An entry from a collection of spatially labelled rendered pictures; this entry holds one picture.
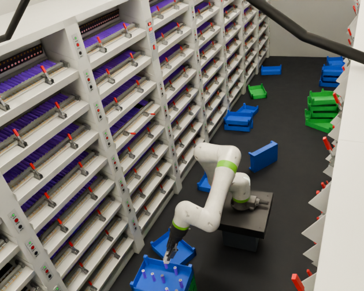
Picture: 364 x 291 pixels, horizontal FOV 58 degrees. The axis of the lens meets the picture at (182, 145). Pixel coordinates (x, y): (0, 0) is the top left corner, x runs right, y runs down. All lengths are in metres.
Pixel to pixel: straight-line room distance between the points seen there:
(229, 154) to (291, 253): 1.04
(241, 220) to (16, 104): 1.54
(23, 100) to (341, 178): 1.38
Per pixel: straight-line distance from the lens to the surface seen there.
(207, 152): 1.91
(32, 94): 1.66
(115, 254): 2.49
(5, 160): 1.62
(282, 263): 2.55
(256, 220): 2.32
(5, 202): 1.65
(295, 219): 2.83
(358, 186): 0.52
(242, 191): 2.26
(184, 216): 1.66
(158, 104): 2.56
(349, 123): 0.66
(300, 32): 0.86
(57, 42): 1.86
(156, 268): 2.08
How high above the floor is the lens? 2.06
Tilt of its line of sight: 34 degrees down
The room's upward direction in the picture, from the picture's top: 9 degrees counter-clockwise
